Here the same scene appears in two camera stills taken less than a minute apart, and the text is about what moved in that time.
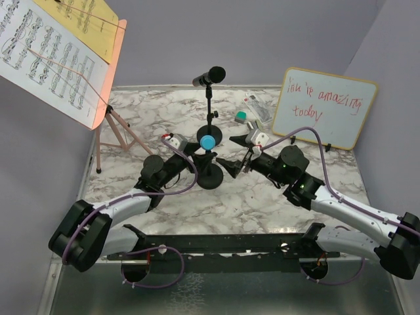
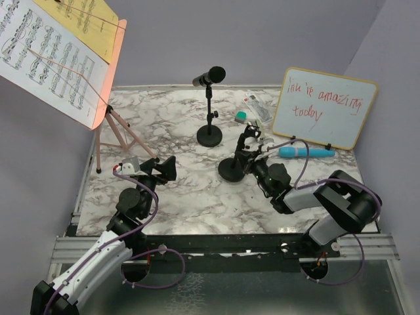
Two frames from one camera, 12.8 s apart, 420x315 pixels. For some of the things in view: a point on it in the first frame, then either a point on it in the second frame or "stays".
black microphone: x=216 y=74 stays
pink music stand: x=113 y=132 stays
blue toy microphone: x=207 y=142 to x=290 y=151
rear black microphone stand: x=209 y=129 stays
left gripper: x=200 y=161 to x=167 y=168
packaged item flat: x=257 y=108 stays
